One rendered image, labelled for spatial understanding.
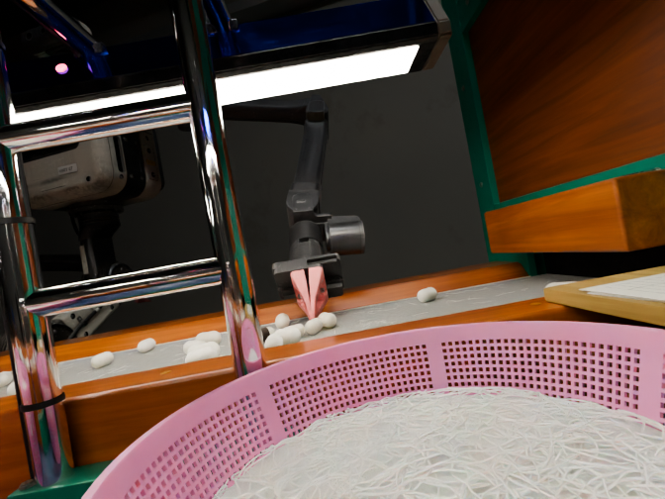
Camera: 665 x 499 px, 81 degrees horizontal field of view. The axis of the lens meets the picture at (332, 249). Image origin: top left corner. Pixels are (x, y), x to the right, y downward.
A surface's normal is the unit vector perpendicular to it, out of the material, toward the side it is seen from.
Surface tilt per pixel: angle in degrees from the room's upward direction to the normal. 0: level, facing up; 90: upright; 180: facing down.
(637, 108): 90
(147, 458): 75
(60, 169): 90
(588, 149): 90
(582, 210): 90
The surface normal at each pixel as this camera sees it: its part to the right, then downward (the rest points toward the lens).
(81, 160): -0.20, 0.03
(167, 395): 0.01, -0.01
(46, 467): 0.23, -0.05
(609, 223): -0.98, 0.18
